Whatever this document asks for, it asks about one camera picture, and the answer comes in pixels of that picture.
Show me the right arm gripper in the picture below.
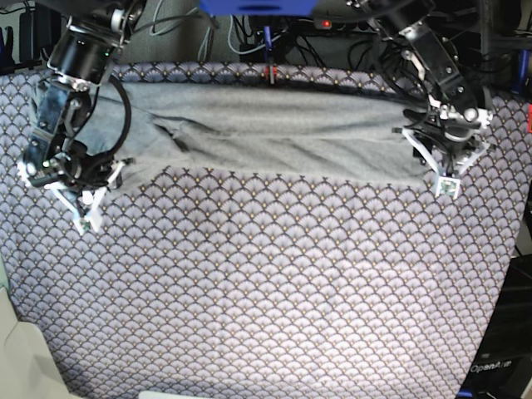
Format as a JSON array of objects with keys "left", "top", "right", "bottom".
[{"left": 44, "top": 158, "right": 135, "bottom": 234}]

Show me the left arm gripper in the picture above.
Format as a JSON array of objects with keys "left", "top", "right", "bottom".
[{"left": 392, "top": 124, "right": 495, "bottom": 198}]

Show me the light grey T-shirt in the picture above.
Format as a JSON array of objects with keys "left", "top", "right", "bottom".
[{"left": 31, "top": 81, "right": 436, "bottom": 192}]

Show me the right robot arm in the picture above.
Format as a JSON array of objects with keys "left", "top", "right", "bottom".
[{"left": 17, "top": 1, "right": 145, "bottom": 234}]

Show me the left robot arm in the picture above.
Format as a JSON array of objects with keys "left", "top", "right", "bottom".
[{"left": 348, "top": 1, "right": 493, "bottom": 199}]

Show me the red right edge clamp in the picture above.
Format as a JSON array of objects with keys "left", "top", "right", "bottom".
[{"left": 527, "top": 104, "right": 532, "bottom": 134}]

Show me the black power strip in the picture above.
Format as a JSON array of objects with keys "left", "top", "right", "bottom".
[{"left": 312, "top": 18, "right": 373, "bottom": 33}]

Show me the white object bottom left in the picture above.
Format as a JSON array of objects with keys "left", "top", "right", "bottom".
[{"left": 1, "top": 268, "right": 71, "bottom": 398}]

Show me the black power adapter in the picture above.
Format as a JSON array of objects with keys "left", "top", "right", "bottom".
[{"left": 18, "top": 10, "right": 41, "bottom": 62}]

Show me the fan-patterned purple table cloth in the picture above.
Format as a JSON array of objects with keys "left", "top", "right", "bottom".
[{"left": 1, "top": 73, "right": 531, "bottom": 398}]

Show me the red centre table clamp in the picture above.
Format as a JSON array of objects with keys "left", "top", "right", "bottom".
[{"left": 264, "top": 65, "right": 278, "bottom": 86}]

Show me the black OpenArm box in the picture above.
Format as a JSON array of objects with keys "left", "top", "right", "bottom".
[{"left": 456, "top": 255, "right": 532, "bottom": 398}]

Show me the blue overhead mount plate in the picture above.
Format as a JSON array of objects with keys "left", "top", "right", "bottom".
[{"left": 199, "top": 0, "right": 318, "bottom": 16}]

